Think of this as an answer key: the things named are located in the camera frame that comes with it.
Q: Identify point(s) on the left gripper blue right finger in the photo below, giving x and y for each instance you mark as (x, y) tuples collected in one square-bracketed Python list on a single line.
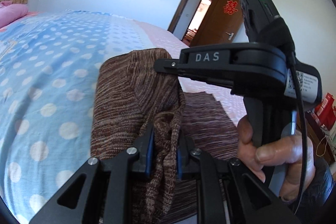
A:
[(228, 191)]

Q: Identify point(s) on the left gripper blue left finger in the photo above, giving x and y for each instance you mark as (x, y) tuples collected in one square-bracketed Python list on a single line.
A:
[(99, 189)]

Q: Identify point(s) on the brown striped knit sweater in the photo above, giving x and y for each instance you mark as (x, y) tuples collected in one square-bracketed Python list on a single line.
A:
[(130, 95)]

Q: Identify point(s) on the right hand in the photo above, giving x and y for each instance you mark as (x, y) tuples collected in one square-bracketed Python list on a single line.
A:
[(287, 150)]

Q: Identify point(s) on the brown wooden door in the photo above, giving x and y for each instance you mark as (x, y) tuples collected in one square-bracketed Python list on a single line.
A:
[(216, 23)]

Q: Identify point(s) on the red gift bag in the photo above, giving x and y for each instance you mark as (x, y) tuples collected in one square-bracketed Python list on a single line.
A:
[(325, 112)]

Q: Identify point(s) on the red double happiness decal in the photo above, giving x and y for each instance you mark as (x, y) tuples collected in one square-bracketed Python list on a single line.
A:
[(230, 7)]

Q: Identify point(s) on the blue polka dot bedspread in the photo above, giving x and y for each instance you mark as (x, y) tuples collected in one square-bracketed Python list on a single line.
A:
[(50, 65)]

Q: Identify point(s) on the folded purple quilt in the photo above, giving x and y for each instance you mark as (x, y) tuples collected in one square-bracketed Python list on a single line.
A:
[(10, 12)]

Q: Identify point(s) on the black camera box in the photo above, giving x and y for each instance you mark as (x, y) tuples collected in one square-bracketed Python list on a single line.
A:
[(263, 24)]

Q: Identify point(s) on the silver door handle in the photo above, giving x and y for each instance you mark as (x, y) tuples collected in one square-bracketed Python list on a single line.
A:
[(230, 35)]

